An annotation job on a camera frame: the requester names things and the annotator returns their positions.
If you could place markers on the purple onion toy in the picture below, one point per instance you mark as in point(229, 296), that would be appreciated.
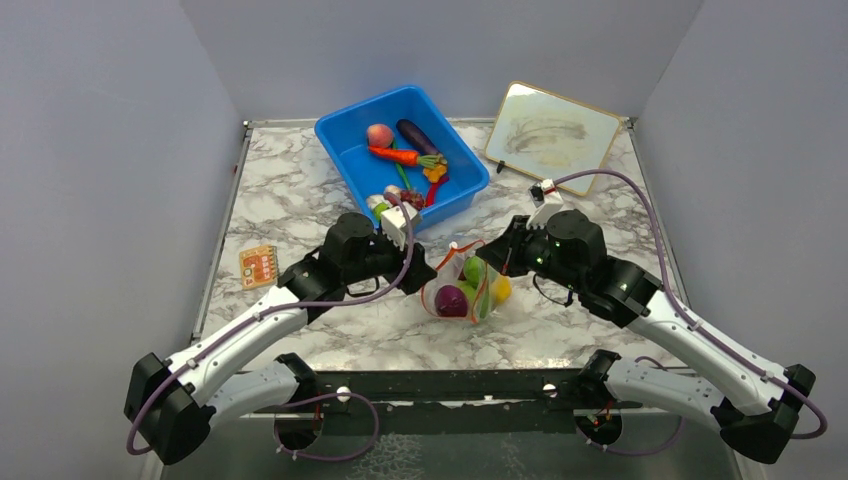
point(450, 301)

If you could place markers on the gold framed whiteboard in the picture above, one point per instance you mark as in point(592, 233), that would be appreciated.
point(548, 136)

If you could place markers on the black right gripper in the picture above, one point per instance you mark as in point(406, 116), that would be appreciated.
point(504, 252)

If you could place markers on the red chili toy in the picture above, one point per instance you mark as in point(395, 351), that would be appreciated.
point(430, 198)

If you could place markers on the green lime toy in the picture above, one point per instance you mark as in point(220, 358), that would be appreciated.
point(379, 209)

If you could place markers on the peach toy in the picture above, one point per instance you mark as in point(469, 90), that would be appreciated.
point(380, 136)

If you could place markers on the orange card tile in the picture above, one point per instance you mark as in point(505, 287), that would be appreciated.
point(258, 267)

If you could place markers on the orange carrot toy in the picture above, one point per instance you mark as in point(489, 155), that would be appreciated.
point(407, 157)

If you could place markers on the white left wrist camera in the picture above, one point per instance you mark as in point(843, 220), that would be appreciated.
point(396, 221)

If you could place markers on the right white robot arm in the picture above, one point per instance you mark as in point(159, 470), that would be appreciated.
point(753, 404)

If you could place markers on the clear zip bag orange zipper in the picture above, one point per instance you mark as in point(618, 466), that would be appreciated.
point(449, 271)

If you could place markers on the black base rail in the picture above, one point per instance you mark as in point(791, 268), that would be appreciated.
point(436, 402)

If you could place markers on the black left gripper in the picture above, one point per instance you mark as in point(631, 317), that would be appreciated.
point(420, 274)

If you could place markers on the red grapes toy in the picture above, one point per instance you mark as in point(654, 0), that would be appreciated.
point(413, 198)

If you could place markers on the small orange pepper toy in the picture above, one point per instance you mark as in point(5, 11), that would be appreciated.
point(435, 174)

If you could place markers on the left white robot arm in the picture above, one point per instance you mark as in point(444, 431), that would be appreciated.
point(174, 403)

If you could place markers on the blue plastic bin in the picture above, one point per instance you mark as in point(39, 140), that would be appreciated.
point(343, 136)

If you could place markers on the purple eggplant toy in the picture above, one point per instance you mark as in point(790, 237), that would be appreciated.
point(413, 135)

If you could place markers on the white garlic toy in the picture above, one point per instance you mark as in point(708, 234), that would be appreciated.
point(389, 197)

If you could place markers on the green artichoke toy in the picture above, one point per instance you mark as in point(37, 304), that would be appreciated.
point(474, 271)

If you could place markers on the green cabbage toy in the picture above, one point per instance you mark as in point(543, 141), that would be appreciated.
point(479, 301)

